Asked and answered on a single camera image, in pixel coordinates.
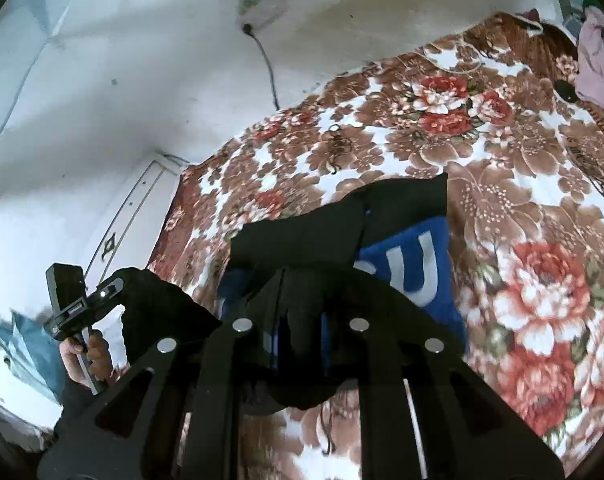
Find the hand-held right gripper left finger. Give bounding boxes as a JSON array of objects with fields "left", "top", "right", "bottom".
[{"left": 37, "top": 266, "right": 289, "bottom": 480}]

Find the white bed headboard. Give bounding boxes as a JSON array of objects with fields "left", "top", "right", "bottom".
[{"left": 79, "top": 157, "right": 183, "bottom": 281}]

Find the black power cable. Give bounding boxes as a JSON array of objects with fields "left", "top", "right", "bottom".
[{"left": 244, "top": 22, "right": 283, "bottom": 111}]

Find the teal cloth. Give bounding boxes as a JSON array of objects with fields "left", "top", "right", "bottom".
[{"left": 0, "top": 310, "right": 65, "bottom": 396}]

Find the pink cloth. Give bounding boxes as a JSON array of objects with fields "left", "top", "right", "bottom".
[{"left": 574, "top": 7, "right": 604, "bottom": 116}]

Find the white power strip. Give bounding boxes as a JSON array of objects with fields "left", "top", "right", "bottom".
[{"left": 239, "top": 0, "right": 287, "bottom": 28}]

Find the small black oval object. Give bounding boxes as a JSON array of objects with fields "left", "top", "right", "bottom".
[{"left": 554, "top": 79, "right": 580, "bottom": 103}]

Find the person's left hand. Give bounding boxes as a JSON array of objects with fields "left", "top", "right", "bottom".
[{"left": 61, "top": 330, "right": 117, "bottom": 391}]

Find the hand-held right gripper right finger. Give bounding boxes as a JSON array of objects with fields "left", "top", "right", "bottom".
[{"left": 326, "top": 269, "right": 566, "bottom": 480}]

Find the person's left forearm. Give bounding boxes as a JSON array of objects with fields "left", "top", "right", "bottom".
[{"left": 52, "top": 377, "right": 108, "bottom": 456}]

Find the blue mosquito net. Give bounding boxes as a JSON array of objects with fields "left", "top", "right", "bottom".
[{"left": 0, "top": 0, "right": 108, "bottom": 161}]

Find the floral brown blanket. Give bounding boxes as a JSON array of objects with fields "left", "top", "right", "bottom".
[{"left": 147, "top": 10, "right": 604, "bottom": 480}]

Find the blue and black jacket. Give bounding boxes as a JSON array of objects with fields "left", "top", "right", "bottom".
[{"left": 112, "top": 172, "right": 467, "bottom": 411}]

